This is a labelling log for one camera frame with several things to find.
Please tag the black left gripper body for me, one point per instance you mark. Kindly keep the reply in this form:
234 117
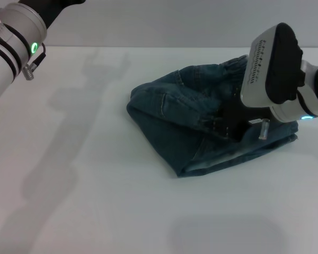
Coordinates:
53 10

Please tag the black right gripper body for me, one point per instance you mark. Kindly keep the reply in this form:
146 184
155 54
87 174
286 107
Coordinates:
231 119

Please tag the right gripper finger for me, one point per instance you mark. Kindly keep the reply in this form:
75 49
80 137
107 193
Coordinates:
210 124

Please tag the blue denim shorts with print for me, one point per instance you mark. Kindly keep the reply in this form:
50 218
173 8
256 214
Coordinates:
175 127

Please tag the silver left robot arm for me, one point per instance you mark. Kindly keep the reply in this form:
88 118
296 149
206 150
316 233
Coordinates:
8 50

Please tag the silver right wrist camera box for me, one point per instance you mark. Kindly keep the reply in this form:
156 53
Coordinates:
270 66

